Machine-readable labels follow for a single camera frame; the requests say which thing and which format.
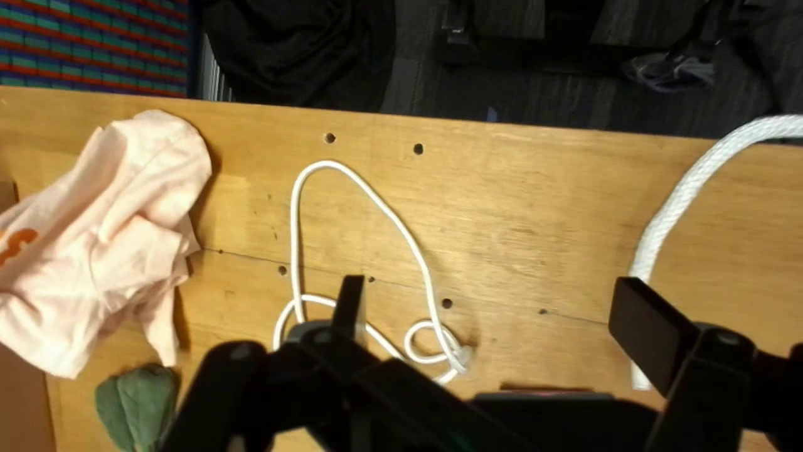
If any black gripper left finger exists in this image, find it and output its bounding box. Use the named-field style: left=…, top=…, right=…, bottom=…
left=159, top=277, right=470, bottom=452

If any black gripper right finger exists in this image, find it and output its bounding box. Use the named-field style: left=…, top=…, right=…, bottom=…
left=607, top=277, right=803, bottom=452

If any thin white cord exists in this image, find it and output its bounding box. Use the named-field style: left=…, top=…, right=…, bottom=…
left=272, top=157, right=474, bottom=386

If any orange plush carrot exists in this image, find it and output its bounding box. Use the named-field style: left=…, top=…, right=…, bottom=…
left=95, top=365, right=180, bottom=452

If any peach cloth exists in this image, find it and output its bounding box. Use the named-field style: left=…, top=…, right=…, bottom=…
left=0, top=110, right=210, bottom=378

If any thick white rope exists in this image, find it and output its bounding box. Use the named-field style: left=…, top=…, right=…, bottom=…
left=624, top=113, right=803, bottom=396

